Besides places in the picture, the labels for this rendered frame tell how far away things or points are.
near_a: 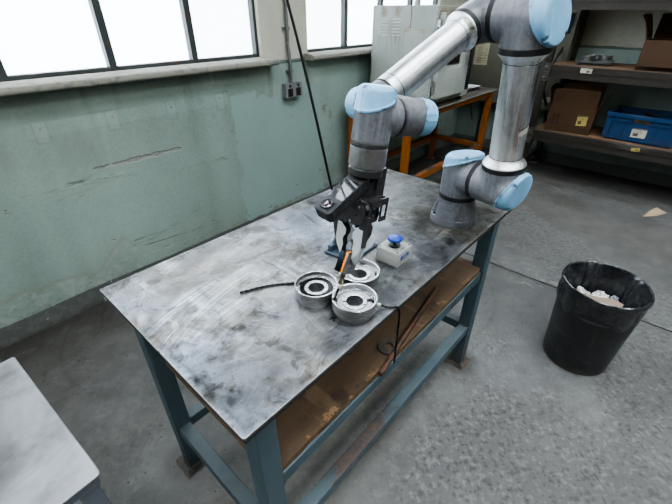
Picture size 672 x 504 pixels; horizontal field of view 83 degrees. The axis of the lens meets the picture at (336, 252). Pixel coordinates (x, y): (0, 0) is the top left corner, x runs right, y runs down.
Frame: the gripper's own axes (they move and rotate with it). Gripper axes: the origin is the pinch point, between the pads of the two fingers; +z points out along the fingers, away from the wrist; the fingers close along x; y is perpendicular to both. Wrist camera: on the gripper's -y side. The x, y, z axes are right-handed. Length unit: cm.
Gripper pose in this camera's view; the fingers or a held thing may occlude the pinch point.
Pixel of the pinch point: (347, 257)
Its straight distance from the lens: 84.4
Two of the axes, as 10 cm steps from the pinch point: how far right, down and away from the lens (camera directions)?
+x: -7.3, -3.8, 5.7
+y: 6.7, -2.7, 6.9
